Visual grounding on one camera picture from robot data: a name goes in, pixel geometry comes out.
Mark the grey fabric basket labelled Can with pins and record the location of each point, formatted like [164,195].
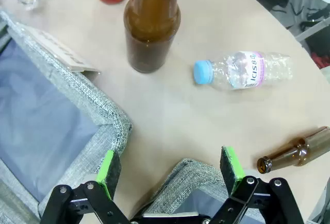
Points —
[196,177]

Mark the white paper card on basket rim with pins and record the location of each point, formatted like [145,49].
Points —
[62,51]

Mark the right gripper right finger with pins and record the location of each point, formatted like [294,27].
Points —
[232,172]

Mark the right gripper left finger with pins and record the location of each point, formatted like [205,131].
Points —
[108,175]

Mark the brown glass bottle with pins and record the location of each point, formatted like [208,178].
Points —
[149,49]
[296,152]

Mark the grey fabric basket labelled Plastic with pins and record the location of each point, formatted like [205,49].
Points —
[77,85]

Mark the small blue-capped plastic bottle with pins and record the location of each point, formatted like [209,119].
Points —
[245,69]

